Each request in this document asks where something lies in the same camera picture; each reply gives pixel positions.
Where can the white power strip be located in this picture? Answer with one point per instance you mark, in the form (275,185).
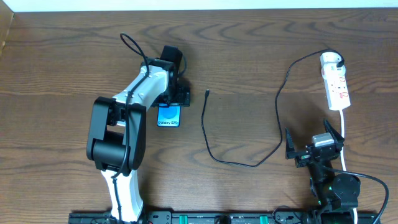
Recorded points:
(337,93)

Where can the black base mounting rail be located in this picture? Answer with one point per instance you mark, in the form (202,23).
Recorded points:
(167,217)

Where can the white charger plug adapter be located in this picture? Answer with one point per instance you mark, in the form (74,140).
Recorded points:
(332,65)

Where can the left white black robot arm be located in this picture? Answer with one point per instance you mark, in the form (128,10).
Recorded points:
(117,134)

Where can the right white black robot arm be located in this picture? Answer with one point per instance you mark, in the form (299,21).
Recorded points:
(337,194)

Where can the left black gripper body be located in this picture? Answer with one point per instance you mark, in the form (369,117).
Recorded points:
(179,98)

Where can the blue screen Galaxy smartphone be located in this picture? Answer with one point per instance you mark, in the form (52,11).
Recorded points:
(169,117)

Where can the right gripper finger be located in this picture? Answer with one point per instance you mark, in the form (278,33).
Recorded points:
(336,136)
(289,149)

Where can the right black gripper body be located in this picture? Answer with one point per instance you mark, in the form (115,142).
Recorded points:
(310,153)

